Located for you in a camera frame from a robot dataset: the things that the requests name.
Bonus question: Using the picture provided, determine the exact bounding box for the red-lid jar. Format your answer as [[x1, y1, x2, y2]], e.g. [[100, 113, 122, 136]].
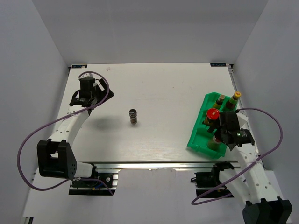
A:
[[207, 136, 221, 151], [203, 108, 220, 126]]

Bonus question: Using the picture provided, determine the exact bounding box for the tall yellow-cap sauce bottle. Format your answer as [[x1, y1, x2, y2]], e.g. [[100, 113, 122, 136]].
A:
[[225, 91, 242, 111]]

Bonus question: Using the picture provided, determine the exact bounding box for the green plastic bin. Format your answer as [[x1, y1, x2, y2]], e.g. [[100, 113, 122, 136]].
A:
[[186, 91, 240, 159]]

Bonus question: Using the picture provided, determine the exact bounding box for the small beige-cap yellow-label bottle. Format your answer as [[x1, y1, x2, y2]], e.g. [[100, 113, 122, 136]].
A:
[[213, 95, 226, 110]]

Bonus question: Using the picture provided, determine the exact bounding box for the black-cap pepper shaker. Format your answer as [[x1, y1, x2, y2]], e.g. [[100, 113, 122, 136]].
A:
[[129, 109, 137, 125]]

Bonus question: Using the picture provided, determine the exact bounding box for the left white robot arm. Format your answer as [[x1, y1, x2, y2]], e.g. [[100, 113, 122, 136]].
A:
[[37, 73, 114, 186]]

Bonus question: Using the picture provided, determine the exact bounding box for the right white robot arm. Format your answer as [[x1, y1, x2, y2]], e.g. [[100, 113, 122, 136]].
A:
[[208, 112, 292, 224]]

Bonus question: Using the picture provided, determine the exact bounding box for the blue corner label left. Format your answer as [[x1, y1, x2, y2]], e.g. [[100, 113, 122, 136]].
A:
[[71, 64, 87, 69]]

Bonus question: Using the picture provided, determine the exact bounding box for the blue corner label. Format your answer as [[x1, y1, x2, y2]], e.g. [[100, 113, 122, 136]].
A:
[[71, 64, 87, 69], [210, 63, 227, 67]]

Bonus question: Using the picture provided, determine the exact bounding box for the blue corner label right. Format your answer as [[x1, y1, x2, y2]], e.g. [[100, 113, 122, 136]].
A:
[[210, 63, 227, 67]]

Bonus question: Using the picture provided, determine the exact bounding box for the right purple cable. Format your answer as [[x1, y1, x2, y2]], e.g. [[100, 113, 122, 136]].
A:
[[191, 107, 284, 205]]

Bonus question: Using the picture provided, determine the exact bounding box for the purple cable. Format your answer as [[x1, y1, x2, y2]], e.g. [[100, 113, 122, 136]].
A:
[[191, 107, 284, 205], [17, 71, 110, 191]]

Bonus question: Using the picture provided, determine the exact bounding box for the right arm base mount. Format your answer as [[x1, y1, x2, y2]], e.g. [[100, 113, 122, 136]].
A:
[[191, 162, 234, 198]]

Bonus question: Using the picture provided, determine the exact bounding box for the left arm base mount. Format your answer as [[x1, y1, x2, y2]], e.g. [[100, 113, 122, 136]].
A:
[[69, 165, 119, 196]]

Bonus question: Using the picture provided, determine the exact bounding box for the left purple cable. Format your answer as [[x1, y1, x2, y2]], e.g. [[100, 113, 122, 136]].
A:
[[17, 71, 110, 191]]

